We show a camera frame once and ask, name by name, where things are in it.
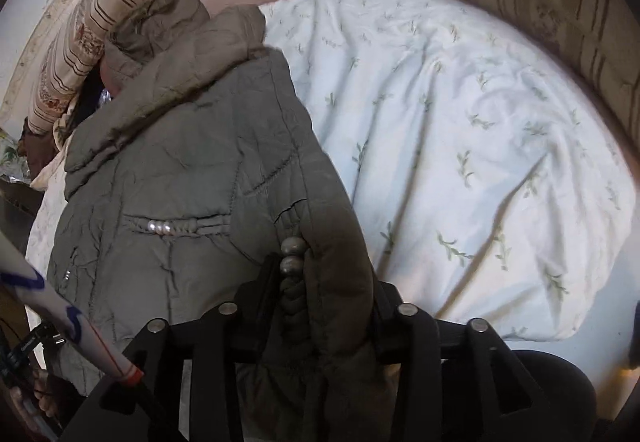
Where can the olive green padded jacket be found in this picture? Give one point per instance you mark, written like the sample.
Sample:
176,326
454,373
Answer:
200,161

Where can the white leaf print blanket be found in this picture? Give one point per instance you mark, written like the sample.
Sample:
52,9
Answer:
450,131

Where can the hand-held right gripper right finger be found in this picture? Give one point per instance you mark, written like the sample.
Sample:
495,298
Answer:
387,304

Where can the person's left hand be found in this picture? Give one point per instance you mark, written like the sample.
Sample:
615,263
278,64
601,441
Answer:
44,403

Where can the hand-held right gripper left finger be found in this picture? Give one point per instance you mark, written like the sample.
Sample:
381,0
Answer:
258,294

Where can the striped floral pillow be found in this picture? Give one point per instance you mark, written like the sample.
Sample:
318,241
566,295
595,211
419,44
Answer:
85,41

